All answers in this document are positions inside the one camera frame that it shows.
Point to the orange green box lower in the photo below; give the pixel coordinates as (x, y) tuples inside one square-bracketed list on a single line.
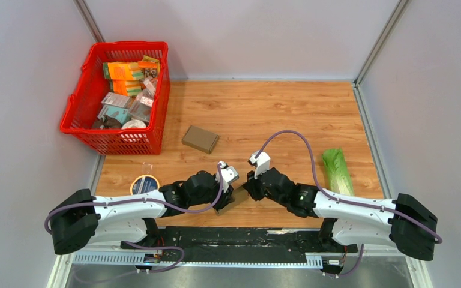
[(128, 88)]

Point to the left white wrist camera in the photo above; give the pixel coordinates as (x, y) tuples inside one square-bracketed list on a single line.
[(226, 175)]

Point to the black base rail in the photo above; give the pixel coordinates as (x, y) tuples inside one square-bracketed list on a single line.
[(224, 247)]

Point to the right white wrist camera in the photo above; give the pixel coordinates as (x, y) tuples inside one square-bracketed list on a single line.
[(261, 161)]

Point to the red plastic shopping basket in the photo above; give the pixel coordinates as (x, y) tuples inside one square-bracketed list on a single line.
[(84, 104)]

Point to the green napa cabbage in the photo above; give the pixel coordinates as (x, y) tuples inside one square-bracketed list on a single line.
[(337, 171)]

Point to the orange green box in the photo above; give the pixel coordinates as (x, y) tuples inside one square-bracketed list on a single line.
[(128, 71), (128, 88)]

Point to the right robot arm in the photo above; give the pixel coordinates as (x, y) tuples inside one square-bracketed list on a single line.
[(403, 223)]

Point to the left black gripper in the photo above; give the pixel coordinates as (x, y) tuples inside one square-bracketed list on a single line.
[(225, 198)]

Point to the grey packet in basket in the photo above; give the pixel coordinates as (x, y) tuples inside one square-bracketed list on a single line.
[(117, 100)]

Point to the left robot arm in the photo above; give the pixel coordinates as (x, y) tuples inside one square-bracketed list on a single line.
[(83, 219)]

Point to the teal box in basket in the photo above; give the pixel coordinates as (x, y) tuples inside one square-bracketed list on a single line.
[(119, 113)]

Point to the clear packet in basket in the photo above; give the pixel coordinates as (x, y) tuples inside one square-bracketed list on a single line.
[(141, 107)]

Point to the white tape roll in basket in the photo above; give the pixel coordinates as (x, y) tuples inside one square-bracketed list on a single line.
[(134, 123)]

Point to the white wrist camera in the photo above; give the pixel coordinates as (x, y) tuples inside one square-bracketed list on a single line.
[(261, 161), (226, 175)]

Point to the cardboard box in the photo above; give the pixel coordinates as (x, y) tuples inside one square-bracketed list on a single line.
[(239, 195), (200, 139)]

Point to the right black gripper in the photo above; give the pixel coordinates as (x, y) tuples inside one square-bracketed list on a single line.
[(251, 186)]

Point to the colourful snack packet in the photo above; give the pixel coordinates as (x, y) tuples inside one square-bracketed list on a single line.
[(150, 66)]

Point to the orange green box upper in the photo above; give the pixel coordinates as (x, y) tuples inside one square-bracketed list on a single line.
[(128, 71)]

